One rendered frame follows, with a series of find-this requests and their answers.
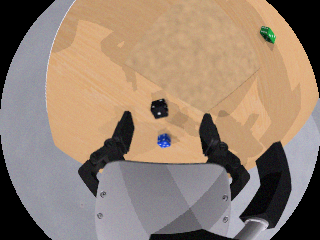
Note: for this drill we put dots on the black die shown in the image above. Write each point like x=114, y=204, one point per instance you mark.
x=159, y=108

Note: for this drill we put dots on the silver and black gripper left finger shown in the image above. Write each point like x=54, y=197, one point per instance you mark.
x=114, y=148

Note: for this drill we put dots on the green die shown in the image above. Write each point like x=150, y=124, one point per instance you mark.
x=268, y=34

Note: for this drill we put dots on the tan textured square mat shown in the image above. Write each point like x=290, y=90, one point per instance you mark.
x=196, y=53

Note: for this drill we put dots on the blue die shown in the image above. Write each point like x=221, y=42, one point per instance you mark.
x=164, y=140

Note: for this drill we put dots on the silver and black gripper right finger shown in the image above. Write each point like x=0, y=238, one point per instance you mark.
x=217, y=152

